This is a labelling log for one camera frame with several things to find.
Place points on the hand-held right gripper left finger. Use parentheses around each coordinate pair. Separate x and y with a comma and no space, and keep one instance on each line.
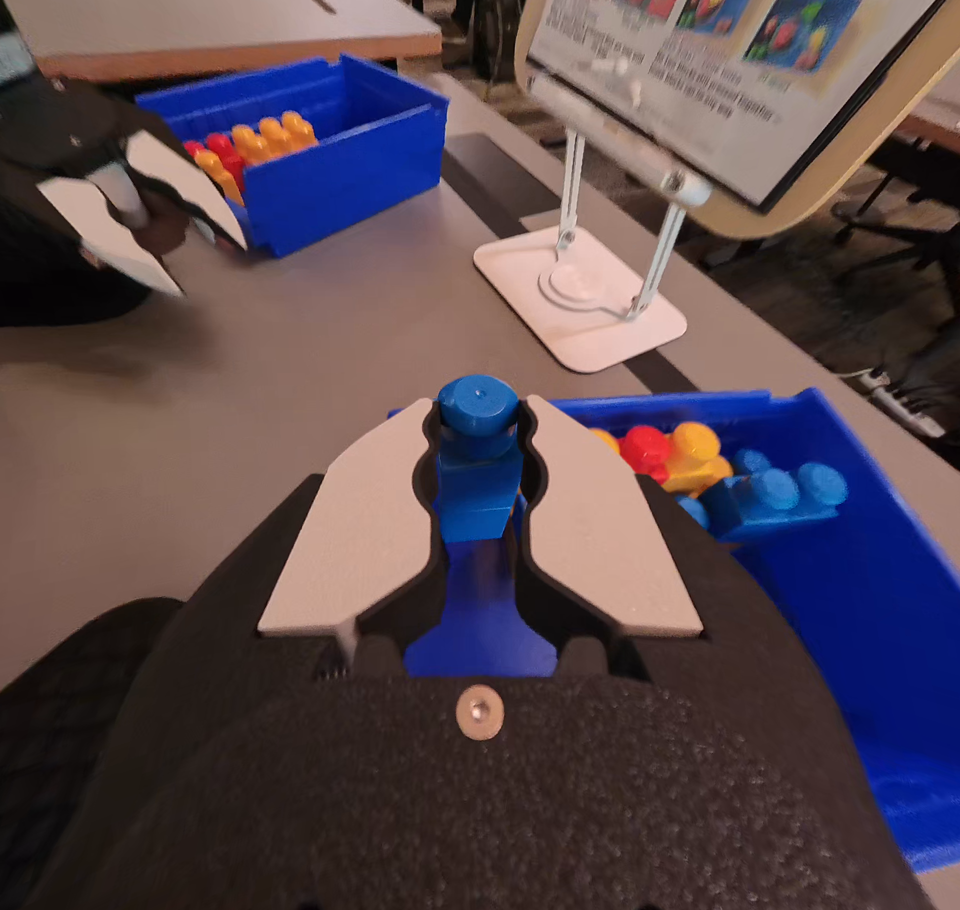
(360,550)

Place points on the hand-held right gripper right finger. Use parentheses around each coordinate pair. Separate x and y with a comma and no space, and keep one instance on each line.
(607,550)

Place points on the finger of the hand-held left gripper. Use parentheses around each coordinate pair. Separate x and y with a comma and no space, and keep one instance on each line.
(172,167)
(97,224)

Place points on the heap of joined coloured blocks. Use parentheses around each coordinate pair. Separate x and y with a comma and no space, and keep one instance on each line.
(255,145)

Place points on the blue plastic bin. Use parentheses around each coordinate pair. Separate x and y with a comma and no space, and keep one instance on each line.
(862,625)
(337,190)

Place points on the blue one-stud block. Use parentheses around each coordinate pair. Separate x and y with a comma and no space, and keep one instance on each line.
(478,407)

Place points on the person's left hand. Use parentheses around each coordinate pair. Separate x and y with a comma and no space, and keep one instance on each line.
(165,231)

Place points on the white stand with wooden board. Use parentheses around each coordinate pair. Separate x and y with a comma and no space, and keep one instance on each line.
(525,272)

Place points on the white power strip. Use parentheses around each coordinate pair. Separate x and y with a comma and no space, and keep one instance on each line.
(900,404)

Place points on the black chair armrest pad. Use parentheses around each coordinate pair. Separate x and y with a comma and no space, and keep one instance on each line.
(60,700)

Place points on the dark backpack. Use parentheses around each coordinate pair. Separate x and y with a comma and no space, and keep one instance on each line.
(495,32)

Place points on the printed instruction sheet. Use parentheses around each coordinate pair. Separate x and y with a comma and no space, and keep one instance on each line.
(675,47)

